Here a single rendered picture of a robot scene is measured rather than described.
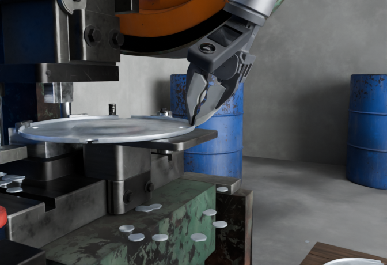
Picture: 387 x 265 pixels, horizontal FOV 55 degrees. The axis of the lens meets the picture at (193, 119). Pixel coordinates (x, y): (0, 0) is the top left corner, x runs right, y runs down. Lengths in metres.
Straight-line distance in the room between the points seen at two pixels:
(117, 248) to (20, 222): 0.13
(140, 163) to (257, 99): 3.39
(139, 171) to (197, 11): 0.46
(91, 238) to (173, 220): 0.15
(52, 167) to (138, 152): 0.14
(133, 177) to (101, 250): 0.15
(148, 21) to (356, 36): 3.00
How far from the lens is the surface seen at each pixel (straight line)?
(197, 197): 0.72
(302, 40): 3.89
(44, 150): 0.67
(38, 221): 0.54
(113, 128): 0.61
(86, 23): 0.63
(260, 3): 0.61
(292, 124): 3.92
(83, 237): 0.57
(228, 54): 0.57
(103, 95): 2.62
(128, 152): 0.61
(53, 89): 0.71
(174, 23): 0.97
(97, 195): 0.61
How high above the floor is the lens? 0.87
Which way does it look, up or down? 7 degrees down
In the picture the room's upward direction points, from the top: straight up
